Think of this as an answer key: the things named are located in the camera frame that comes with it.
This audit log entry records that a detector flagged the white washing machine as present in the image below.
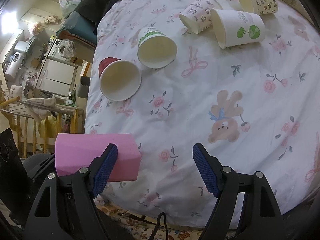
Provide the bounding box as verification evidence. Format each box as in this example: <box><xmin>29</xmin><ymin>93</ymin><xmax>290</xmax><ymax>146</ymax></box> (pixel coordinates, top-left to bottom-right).
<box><xmin>47</xmin><ymin>38</ymin><xmax>71</xmax><ymax>61</ymax></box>

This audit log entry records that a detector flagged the pink-print paper cup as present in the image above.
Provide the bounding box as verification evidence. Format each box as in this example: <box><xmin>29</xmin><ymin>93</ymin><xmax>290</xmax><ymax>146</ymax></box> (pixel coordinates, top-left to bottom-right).
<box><xmin>179</xmin><ymin>0</ymin><xmax>222</xmax><ymax>34</ymax></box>

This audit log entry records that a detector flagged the red ribbed paper cup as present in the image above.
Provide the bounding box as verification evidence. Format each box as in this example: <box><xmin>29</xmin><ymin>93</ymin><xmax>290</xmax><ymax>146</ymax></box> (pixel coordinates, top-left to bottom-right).
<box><xmin>98</xmin><ymin>57</ymin><xmax>142</xmax><ymax>102</ymax></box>

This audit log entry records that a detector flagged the white plastic bag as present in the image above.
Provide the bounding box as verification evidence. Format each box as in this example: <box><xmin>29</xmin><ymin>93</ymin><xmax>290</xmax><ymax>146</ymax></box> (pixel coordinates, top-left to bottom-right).
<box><xmin>59</xmin><ymin>0</ymin><xmax>81</xmax><ymax>18</ymax></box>

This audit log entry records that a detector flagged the white kitchen cabinet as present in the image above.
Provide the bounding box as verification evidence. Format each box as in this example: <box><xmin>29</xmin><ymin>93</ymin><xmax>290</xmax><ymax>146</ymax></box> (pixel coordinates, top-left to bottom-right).
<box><xmin>35</xmin><ymin>59</ymin><xmax>76</xmax><ymax>96</ymax></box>

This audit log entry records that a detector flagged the wooden railing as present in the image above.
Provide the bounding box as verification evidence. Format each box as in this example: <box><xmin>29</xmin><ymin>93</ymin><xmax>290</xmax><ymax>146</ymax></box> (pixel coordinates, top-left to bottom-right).
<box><xmin>1</xmin><ymin>92</ymin><xmax>84</xmax><ymax>159</ymax></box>

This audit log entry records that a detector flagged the floral white bed sheet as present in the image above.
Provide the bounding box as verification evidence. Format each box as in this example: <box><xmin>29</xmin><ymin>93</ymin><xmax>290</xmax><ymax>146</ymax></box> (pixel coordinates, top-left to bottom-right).
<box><xmin>85</xmin><ymin>0</ymin><xmax>319</xmax><ymax>228</ymax></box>

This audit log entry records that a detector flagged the animal-print cream paper cup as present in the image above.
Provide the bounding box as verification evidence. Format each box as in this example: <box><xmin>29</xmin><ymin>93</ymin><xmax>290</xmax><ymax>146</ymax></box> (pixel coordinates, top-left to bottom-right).
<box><xmin>239</xmin><ymin>0</ymin><xmax>279</xmax><ymax>15</ymax></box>

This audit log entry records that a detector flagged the teal headboard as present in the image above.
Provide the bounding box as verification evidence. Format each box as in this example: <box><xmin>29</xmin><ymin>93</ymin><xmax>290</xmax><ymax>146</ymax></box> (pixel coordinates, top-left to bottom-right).
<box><xmin>56</xmin><ymin>11</ymin><xmax>97</xmax><ymax>63</ymax></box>

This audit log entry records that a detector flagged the globe-print paper cup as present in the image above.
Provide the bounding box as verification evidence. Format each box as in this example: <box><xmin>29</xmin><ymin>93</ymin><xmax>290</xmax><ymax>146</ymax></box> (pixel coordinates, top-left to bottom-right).
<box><xmin>210</xmin><ymin>9</ymin><xmax>266</xmax><ymax>49</ymax></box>

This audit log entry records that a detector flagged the pink faceted plastic cup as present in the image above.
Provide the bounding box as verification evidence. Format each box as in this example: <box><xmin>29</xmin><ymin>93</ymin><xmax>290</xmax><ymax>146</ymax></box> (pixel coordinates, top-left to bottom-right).
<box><xmin>55</xmin><ymin>133</ymin><xmax>141</xmax><ymax>182</ymax></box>

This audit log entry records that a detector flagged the white green-band paper cup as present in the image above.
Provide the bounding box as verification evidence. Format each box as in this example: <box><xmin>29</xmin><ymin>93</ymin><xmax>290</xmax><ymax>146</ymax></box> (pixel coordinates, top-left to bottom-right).
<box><xmin>137</xmin><ymin>27</ymin><xmax>177</xmax><ymax>69</ymax></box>

